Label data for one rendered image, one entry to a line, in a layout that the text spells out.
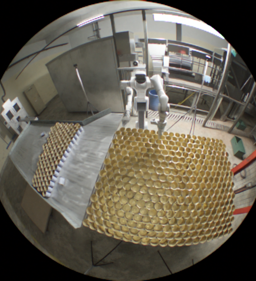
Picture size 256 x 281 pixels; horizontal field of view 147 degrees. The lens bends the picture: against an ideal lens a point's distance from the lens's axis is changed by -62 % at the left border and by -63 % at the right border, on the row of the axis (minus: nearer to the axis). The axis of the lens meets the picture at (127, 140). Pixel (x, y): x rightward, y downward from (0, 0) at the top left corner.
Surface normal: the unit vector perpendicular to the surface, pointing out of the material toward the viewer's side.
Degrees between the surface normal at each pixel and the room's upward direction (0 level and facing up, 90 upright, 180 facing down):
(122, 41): 90
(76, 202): 0
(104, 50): 90
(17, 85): 90
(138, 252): 0
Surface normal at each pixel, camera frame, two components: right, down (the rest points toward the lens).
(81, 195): -0.10, -0.60
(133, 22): -0.24, 0.79
